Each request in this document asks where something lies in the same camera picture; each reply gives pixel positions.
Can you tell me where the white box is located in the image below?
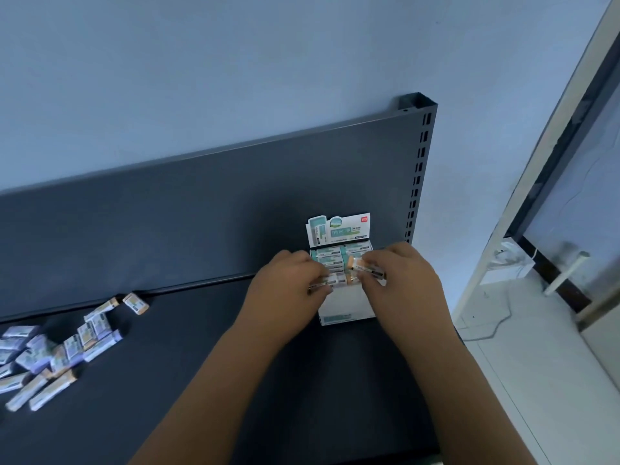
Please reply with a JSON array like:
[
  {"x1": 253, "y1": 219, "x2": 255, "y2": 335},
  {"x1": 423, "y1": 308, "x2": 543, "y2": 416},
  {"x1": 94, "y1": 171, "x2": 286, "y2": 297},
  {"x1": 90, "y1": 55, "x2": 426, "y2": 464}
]
[{"x1": 305, "y1": 212, "x2": 384, "y2": 327}]

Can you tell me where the dark grey shelf back panel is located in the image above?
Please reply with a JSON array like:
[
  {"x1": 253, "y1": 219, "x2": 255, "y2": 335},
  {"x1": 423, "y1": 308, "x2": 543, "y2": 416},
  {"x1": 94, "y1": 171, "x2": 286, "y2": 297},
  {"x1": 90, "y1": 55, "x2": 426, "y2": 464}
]
[{"x1": 0, "y1": 110, "x2": 427, "y2": 323}]

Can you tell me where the person's left hand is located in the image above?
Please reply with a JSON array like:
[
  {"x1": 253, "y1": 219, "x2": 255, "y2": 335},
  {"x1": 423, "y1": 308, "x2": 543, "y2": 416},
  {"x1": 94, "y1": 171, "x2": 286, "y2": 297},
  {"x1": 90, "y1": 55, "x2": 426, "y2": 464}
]
[{"x1": 237, "y1": 249, "x2": 335, "y2": 344}]

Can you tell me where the person's right forearm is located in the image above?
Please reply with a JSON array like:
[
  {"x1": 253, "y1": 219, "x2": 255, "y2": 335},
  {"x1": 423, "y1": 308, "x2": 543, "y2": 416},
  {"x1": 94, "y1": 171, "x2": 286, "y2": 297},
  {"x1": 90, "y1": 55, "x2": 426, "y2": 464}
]
[{"x1": 406, "y1": 329, "x2": 536, "y2": 465}]

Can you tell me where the white door handle bar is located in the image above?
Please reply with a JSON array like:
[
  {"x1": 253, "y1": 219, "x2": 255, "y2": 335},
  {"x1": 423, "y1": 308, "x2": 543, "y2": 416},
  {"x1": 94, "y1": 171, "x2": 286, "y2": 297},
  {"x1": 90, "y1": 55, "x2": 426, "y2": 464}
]
[{"x1": 544, "y1": 250, "x2": 591, "y2": 297}]

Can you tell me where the pile of small erasers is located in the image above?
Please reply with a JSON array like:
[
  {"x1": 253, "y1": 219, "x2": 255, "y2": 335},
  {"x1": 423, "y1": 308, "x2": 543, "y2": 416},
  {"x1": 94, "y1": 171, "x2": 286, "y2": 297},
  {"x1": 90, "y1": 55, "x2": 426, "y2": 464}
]
[{"x1": 0, "y1": 293, "x2": 150, "y2": 413}]

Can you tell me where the person's left forearm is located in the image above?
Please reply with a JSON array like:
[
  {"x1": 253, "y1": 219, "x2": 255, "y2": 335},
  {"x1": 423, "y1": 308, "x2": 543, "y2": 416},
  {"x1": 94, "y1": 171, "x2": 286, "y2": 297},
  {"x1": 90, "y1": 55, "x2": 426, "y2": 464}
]
[{"x1": 128, "y1": 324, "x2": 301, "y2": 465}]

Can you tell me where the white door frame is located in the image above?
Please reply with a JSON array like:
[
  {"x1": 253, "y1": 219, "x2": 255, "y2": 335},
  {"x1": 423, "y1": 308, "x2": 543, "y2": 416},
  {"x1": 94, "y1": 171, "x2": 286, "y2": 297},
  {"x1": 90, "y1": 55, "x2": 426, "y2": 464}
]
[{"x1": 453, "y1": 0, "x2": 620, "y2": 325}]

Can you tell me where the white floor cable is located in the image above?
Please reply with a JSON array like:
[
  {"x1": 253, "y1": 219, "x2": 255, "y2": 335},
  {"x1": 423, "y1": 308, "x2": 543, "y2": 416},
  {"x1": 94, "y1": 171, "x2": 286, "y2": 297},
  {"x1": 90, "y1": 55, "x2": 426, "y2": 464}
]
[{"x1": 462, "y1": 290, "x2": 514, "y2": 342}]

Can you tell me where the person's right hand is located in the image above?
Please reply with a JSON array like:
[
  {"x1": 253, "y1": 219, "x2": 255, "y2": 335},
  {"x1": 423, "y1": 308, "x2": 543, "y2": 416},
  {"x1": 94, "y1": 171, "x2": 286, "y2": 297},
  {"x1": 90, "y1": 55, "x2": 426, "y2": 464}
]
[{"x1": 358, "y1": 242, "x2": 459, "y2": 354}]

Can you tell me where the glass door with dark frame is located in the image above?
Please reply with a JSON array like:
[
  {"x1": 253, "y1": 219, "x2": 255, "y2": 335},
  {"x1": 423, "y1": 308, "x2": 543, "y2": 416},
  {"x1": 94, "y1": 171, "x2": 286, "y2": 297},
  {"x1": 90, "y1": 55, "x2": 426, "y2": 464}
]
[{"x1": 503, "y1": 23, "x2": 620, "y2": 335}]

